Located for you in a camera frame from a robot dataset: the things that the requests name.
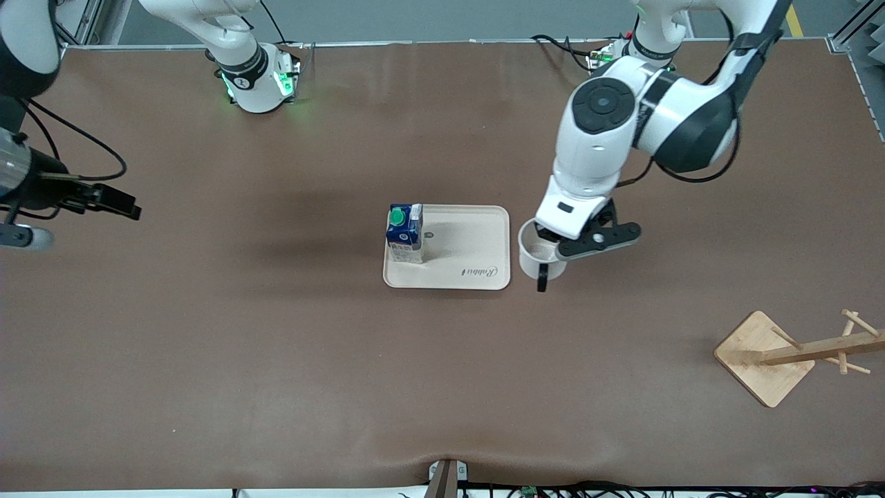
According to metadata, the white smiley cup black handle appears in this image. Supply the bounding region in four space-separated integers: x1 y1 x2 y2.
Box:
518 219 570 293

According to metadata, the blue milk carton green cap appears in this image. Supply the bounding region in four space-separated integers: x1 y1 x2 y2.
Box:
386 203 424 264

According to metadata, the wooden cup rack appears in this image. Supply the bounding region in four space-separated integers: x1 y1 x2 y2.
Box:
714 308 885 409

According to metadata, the beige plastic tray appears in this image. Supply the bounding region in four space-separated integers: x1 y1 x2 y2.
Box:
383 204 512 291

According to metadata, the brown table cover mat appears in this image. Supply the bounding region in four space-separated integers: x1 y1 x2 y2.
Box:
0 40 885 493

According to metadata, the black left base cable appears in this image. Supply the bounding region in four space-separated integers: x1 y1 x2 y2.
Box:
530 34 601 74

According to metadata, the black base cable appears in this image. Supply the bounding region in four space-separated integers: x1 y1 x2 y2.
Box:
530 34 601 74
259 0 309 50

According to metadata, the aluminium frame profile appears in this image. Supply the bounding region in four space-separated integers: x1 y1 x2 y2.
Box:
826 0 885 56
54 0 106 50

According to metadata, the black right base cable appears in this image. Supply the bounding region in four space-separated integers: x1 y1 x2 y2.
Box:
259 0 309 50

